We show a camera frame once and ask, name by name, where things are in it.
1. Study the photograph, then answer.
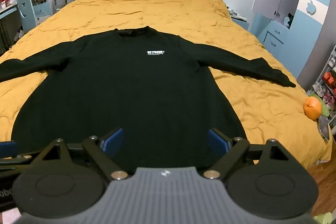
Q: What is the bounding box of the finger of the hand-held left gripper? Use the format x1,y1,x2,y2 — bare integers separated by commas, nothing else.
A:
0,141,35,165

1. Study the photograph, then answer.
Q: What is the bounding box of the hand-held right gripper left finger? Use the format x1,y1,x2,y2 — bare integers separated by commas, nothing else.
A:
31,127,130,180

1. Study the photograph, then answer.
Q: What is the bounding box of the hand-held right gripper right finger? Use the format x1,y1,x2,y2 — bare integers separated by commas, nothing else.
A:
203,128,297,180

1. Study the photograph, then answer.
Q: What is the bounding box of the black long-sleeve sweater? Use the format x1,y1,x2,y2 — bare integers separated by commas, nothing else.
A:
0,26,297,174

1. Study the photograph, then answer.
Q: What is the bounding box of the orange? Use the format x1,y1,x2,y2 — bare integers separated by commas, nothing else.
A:
303,97,323,120

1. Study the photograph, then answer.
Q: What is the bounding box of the green plate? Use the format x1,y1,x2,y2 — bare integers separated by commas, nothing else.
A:
308,93,330,117

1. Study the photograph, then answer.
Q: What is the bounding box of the white sneaker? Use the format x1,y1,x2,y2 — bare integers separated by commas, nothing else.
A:
13,27,27,41

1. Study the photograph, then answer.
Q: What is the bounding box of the blue nightstand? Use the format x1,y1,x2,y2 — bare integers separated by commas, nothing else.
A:
227,7,250,31

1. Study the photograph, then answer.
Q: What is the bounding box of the metal shoe rack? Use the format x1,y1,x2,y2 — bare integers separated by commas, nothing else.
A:
307,46,336,115

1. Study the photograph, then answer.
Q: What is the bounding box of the blue chair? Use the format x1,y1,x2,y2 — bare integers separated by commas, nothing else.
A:
16,0,40,33

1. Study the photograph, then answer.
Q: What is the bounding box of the yellow quilt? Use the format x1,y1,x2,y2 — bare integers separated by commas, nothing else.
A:
0,0,332,169

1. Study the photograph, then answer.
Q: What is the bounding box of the blue and white wardrobe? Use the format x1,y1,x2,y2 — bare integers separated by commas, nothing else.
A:
251,0,336,86

